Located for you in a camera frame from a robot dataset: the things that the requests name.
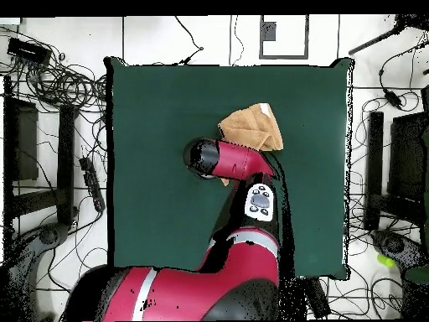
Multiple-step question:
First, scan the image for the black metal frame with seat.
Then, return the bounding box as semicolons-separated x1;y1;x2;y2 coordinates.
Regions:
364;111;429;232

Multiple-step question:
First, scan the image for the yellow-green small object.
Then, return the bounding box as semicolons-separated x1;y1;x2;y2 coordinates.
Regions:
376;253;397;268

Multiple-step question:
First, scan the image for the tan terry towel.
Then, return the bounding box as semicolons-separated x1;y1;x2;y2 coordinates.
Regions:
217;102;285;188

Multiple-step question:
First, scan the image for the black hub box with cables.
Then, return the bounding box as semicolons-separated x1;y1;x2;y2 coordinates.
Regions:
7;37;53;65

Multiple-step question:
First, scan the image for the dark green table cloth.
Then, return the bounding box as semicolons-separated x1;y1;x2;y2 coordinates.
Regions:
103;56;355;281

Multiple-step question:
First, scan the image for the black cable with plug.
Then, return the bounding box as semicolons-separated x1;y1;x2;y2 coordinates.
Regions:
173;15;204;66

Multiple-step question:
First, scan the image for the black tripod rod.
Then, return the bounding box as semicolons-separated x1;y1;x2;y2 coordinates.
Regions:
348;14;429;56

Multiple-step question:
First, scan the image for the grey square floor frame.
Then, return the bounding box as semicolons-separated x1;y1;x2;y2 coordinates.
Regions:
258;14;310;60

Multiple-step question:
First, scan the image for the black metal frame with panel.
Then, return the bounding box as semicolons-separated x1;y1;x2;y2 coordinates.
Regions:
3;75;80;232

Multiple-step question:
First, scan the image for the grey stand base with wheel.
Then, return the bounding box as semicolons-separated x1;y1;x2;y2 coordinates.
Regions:
370;229;429;269
6;222;70;321

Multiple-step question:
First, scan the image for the black power adapter with cable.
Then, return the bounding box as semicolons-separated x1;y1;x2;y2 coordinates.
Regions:
378;43;429;112

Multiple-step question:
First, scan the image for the long black power strip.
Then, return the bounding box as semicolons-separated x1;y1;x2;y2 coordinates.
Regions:
79;156;106;213

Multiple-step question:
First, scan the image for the thin black cable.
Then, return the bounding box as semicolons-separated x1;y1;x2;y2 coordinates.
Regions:
229;14;245;66

